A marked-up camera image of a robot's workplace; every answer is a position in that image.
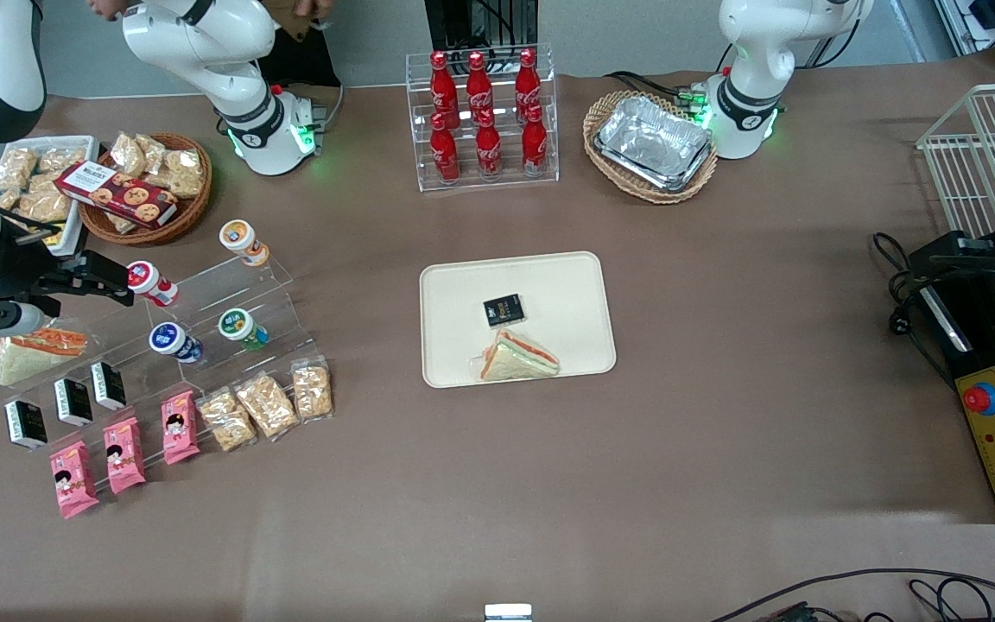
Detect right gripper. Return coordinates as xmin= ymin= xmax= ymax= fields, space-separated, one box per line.
xmin=0 ymin=226 xmax=135 ymax=317

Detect green gum bottle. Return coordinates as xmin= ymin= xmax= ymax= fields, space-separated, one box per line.
xmin=218 ymin=308 xmax=270 ymax=352

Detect red gum bottle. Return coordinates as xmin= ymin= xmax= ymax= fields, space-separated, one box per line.
xmin=126 ymin=261 xmax=180 ymax=308

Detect blue gum bottle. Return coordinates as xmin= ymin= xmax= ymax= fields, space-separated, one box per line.
xmin=149 ymin=321 xmax=204 ymax=365

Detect white rectangular snack tray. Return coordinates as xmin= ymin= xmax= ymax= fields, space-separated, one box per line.
xmin=0 ymin=136 xmax=100 ymax=260

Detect orange gum bottle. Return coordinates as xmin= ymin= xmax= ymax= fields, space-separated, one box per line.
xmin=219 ymin=219 xmax=271 ymax=268

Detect beige plastic tray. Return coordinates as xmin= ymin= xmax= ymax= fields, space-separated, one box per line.
xmin=419 ymin=251 xmax=618 ymax=390

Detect aluminium foil tray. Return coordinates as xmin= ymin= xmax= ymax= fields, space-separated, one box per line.
xmin=594 ymin=95 xmax=715 ymax=193

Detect red cookie box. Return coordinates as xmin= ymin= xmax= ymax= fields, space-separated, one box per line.
xmin=54 ymin=161 xmax=180 ymax=231

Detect black and white packet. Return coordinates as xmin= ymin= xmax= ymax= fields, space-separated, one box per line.
xmin=54 ymin=378 xmax=95 ymax=428
xmin=3 ymin=399 xmax=48 ymax=451
xmin=90 ymin=360 xmax=128 ymax=411

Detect wrapped triangle sandwich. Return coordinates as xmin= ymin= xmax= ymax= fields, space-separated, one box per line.
xmin=469 ymin=329 xmax=561 ymax=383
xmin=0 ymin=324 xmax=89 ymax=387

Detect round wicker snack basket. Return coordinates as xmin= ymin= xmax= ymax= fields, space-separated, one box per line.
xmin=79 ymin=132 xmax=214 ymax=248

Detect clear acrylic stepped stand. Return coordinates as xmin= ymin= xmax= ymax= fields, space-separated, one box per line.
xmin=74 ymin=249 xmax=330 ymax=416

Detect pink cartoon snack packet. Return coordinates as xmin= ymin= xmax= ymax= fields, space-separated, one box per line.
xmin=50 ymin=441 xmax=100 ymax=520
xmin=103 ymin=417 xmax=147 ymax=496
xmin=161 ymin=390 xmax=202 ymax=467

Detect clear bag of peanut snacks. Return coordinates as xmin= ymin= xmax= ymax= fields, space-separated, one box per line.
xmin=291 ymin=357 xmax=333 ymax=423
xmin=234 ymin=371 xmax=301 ymax=442
xmin=197 ymin=387 xmax=257 ymax=454

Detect person in dark clothes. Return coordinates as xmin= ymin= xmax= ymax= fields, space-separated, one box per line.
xmin=256 ymin=0 xmax=345 ymax=88

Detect red cola bottle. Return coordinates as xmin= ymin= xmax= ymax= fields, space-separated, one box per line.
xmin=428 ymin=50 xmax=460 ymax=130
xmin=515 ymin=48 xmax=542 ymax=122
xmin=466 ymin=52 xmax=495 ymax=130
xmin=475 ymin=111 xmax=504 ymax=181
xmin=522 ymin=104 xmax=549 ymax=177
xmin=430 ymin=112 xmax=461 ymax=185

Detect small black snack packet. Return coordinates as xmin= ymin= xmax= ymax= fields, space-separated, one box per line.
xmin=483 ymin=294 xmax=526 ymax=329

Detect clear acrylic bottle rack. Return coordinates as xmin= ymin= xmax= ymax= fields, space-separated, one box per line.
xmin=405 ymin=45 xmax=561 ymax=192

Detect wicker basket with foil trays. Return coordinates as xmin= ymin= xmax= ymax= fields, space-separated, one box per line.
xmin=583 ymin=90 xmax=719 ymax=206

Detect black metal frame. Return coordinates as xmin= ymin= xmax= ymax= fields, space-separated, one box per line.
xmin=424 ymin=0 xmax=542 ymax=54

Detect black cables at arm base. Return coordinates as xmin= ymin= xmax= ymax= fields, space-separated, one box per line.
xmin=605 ymin=69 xmax=710 ymax=117

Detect black power cable with plug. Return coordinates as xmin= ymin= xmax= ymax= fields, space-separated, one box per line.
xmin=872 ymin=232 xmax=958 ymax=391

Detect white wire basket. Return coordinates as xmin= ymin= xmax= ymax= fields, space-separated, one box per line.
xmin=916 ymin=82 xmax=995 ymax=239

